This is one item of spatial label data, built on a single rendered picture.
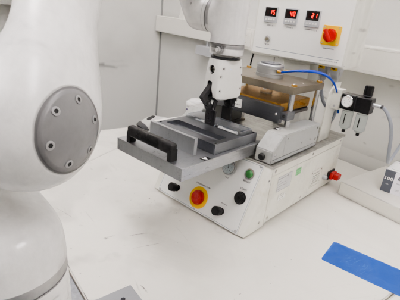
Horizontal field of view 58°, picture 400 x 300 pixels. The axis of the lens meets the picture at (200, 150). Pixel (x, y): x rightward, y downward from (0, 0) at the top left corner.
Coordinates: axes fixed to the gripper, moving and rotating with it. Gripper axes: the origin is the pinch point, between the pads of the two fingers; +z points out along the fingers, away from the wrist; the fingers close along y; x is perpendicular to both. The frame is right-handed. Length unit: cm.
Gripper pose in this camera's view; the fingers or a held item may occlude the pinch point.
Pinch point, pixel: (218, 116)
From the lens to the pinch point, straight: 94.5
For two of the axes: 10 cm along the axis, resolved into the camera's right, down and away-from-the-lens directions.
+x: -7.3, -3.1, 6.0
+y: 6.7, -2.1, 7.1
